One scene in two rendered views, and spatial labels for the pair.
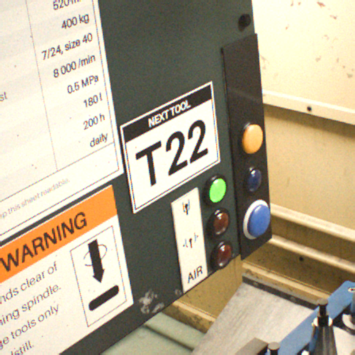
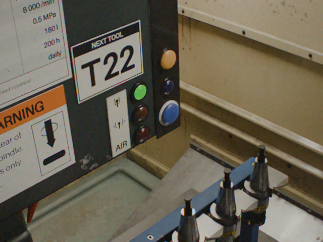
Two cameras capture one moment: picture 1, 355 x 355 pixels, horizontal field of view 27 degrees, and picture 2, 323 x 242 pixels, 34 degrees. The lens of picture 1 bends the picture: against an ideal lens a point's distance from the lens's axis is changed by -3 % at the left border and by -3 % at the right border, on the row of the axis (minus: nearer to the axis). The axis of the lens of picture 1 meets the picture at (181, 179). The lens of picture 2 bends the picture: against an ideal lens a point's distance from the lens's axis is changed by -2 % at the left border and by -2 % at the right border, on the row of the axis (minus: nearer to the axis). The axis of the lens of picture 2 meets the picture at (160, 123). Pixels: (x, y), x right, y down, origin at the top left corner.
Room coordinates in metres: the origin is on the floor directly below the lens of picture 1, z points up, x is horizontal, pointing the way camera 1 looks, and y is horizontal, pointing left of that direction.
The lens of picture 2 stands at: (-0.03, -0.07, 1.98)
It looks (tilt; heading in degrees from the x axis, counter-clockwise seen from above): 33 degrees down; 2
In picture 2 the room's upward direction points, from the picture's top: 3 degrees counter-clockwise
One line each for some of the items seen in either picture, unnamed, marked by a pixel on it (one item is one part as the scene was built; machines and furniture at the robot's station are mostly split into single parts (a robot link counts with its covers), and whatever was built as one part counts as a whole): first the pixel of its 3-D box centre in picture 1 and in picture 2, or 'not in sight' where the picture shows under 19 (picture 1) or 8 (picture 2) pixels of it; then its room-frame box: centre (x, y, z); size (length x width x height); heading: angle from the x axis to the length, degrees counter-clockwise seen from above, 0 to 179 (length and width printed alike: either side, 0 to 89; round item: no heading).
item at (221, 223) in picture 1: (219, 223); (141, 113); (0.55, -0.03, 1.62); 0.02 x 0.01 x 0.02; 134
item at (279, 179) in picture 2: not in sight; (273, 177); (0.91, -0.29, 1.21); 0.07 x 0.05 x 0.01; 44
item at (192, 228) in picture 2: not in sight; (187, 224); (0.72, -0.09, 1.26); 0.04 x 0.04 x 0.07
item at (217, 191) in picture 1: (216, 190); (140, 92); (0.55, -0.03, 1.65); 0.02 x 0.01 x 0.02; 134
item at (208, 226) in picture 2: not in sight; (207, 227); (0.76, -0.13, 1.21); 0.07 x 0.05 x 0.01; 44
